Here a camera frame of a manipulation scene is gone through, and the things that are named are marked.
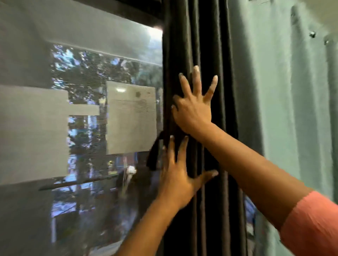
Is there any person's left hand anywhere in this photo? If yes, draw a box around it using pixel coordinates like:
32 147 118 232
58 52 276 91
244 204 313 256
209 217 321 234
158 135 219 210

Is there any person's right hand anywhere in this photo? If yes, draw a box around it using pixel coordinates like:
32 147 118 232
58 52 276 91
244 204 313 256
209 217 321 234
171 65 218 135

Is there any dark brown curtain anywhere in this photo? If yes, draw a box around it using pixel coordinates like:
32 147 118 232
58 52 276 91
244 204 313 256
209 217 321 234
146 0 249 256

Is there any person's right forearm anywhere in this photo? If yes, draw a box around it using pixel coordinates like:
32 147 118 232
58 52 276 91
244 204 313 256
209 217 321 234
197 122 313 231

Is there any person's left forearm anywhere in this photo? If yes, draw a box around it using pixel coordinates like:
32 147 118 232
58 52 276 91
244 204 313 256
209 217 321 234
115 196 183 256

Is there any pale green curtain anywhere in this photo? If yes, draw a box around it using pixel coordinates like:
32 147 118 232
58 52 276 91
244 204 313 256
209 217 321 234
228 0 338 256

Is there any window with mesh screen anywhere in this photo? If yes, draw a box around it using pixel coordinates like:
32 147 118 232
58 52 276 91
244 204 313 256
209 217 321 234
0 0 164 256

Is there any pink sleeve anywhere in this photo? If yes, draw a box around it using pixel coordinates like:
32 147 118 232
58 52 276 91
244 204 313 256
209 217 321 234
279 191 338 256

